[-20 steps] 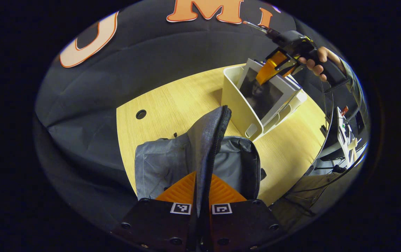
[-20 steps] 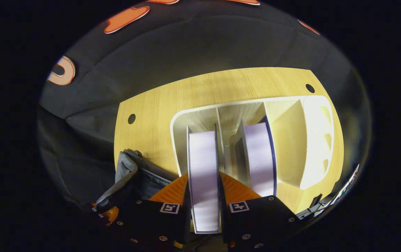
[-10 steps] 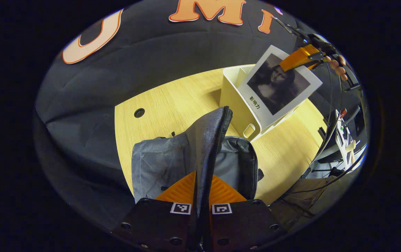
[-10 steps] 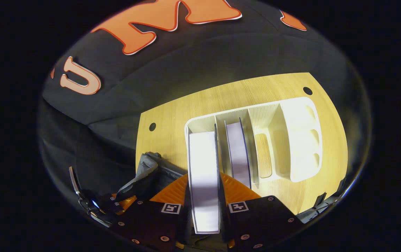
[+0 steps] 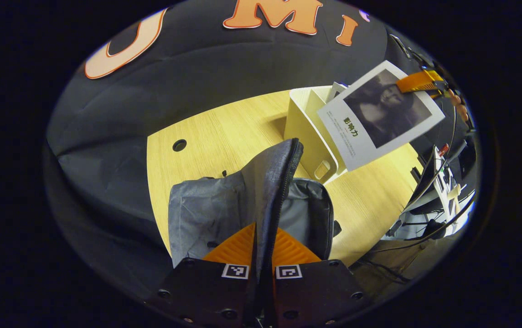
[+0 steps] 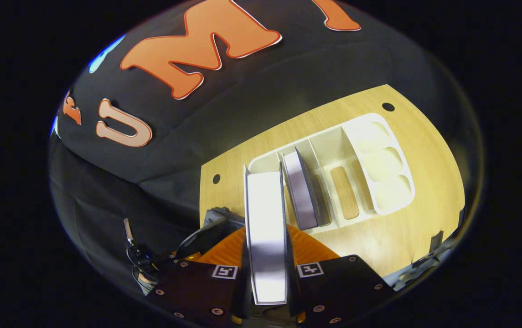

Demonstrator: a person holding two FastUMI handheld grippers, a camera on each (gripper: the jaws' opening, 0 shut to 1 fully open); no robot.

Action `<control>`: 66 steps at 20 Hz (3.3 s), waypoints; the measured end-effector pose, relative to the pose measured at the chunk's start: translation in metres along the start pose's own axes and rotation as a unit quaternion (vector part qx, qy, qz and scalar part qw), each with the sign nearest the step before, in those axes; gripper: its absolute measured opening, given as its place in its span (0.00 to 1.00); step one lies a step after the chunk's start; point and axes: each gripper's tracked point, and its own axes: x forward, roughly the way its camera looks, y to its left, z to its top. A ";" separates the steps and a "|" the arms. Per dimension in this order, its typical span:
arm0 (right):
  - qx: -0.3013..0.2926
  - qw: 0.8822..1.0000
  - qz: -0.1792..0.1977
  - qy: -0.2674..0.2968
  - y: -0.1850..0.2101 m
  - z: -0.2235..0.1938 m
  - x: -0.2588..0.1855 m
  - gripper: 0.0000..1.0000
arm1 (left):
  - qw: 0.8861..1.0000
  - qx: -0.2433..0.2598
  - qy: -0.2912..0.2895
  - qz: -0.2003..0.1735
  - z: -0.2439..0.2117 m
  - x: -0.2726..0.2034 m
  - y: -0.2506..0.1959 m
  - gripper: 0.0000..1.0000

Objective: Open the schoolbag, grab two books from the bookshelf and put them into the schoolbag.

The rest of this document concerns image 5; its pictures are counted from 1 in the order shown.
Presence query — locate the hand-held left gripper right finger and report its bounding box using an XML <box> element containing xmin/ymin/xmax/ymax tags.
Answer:
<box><xmin>264</xmin><ymin>227</ymin><xmax>372</xmax><ymax>328</ymax></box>

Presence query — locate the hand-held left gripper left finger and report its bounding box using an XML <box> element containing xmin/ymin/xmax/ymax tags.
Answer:
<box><xmin>150</xmin><ymin>221</ymin><xmax>258</xmax><ymax>328</ymax></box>

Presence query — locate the white photo cover book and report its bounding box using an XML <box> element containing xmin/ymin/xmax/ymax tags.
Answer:
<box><xmin>317</xmin><ymin>60</ymin><xmax>446</xmax><ymax>172</ymax></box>

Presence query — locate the grey schoolbag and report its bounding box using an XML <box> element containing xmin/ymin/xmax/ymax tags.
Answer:
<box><xmin>168</xmin><ymin>138</ymin><xmax>342</xmax><ymax>274</ymax></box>

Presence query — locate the white bookshelf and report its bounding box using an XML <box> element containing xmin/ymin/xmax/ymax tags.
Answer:
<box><xmin>284</xmin><ymin>85</ymin><xmax>349</xmax><ymax>185</ymax></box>

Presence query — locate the dark curved panel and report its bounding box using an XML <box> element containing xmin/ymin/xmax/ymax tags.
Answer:
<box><xmin>402</xmin><ymin>145</ymin><xmax>444</xmax><ymax>214</ymax></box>

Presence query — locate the white device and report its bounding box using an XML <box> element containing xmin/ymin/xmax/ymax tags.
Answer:
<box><xmin>434</xmin><ymin>169</ymin><xmax>473</xmax><ymax>233</ymax></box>

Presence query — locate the black backdrop cloth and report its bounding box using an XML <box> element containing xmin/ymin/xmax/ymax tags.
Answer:
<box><xmin>44</xmin><ymin>0</ymin><xmax>425</xmax><ymax>301</ymax></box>

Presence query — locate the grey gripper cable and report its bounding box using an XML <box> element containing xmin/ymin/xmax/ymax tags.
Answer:
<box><xmin>388</xmin><ymin>33</ymin><xmax>437</xmax><ymax>69</ymax></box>

